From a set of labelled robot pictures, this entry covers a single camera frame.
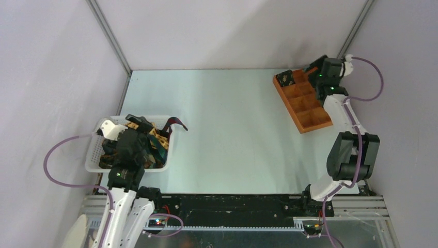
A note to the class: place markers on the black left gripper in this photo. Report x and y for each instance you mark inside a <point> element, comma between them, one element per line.
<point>143,127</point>

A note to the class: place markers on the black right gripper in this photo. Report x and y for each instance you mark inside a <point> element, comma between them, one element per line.
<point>318,63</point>

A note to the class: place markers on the orange compartment tray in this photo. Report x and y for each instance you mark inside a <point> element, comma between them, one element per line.
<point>300,101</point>

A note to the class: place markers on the white plastic mesh basket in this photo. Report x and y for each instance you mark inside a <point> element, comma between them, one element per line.
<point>95,150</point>

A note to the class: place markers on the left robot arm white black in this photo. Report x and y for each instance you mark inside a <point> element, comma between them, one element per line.
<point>128,206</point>

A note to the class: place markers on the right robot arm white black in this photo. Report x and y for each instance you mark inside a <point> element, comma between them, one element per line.
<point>354,151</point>

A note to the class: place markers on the brown dark patterned tie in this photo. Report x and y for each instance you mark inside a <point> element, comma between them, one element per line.
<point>107,161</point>

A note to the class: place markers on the green navy plaid tie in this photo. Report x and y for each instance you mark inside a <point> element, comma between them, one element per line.
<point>151,155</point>

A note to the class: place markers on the rolled dark patterned tie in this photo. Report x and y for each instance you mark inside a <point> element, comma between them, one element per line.
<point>285,78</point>

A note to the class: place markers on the red navy striped tie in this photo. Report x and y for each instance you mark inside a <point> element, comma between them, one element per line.
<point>166,131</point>

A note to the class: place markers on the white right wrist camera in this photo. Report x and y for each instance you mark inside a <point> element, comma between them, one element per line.
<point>347,67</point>

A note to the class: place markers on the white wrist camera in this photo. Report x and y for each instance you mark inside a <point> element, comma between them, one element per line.
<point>347,67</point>
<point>108,129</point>

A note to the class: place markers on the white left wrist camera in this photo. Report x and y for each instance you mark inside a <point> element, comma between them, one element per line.
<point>108,129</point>

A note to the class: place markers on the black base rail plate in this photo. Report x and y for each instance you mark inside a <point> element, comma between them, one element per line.
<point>241,211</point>

